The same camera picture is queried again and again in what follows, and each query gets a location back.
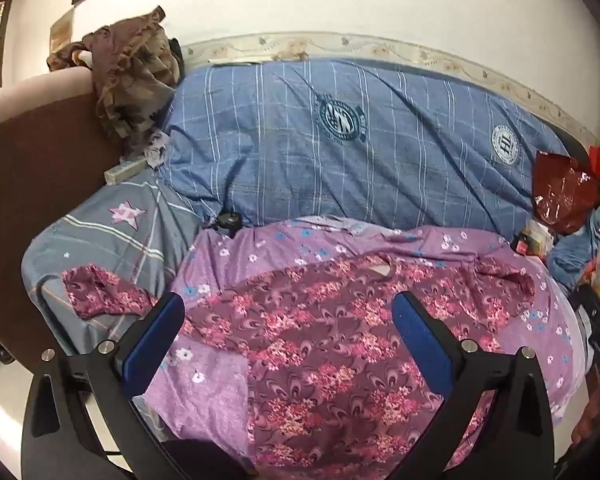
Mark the brown camouflage cloth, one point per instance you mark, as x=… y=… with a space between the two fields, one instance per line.
x=135 y=72

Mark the grey star pillow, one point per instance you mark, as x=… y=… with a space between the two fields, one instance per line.
x=139 y=230

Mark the white flat box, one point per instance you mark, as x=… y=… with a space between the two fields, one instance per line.
x=124 y=171

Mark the red plastic bag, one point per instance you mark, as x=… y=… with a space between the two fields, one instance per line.
x=565 y=192

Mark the maroon pink floral garment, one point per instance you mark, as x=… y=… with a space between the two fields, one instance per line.
x=300 y=373

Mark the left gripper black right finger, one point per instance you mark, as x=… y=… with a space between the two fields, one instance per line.
x=516 y=440

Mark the blue plaid quilt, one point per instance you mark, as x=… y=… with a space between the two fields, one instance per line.
x=367 y=141

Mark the small black round device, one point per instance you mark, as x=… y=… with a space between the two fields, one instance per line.
x=228 y=223

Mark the light blue cloth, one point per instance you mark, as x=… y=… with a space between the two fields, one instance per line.
x=572 y=254

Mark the brown bed headboard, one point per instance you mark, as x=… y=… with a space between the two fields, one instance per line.
x=53 y=155

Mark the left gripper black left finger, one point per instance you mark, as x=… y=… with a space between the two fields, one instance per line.
x=58 y=438

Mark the purple floral bedsheet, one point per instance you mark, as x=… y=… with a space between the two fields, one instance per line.
x=548 y=326

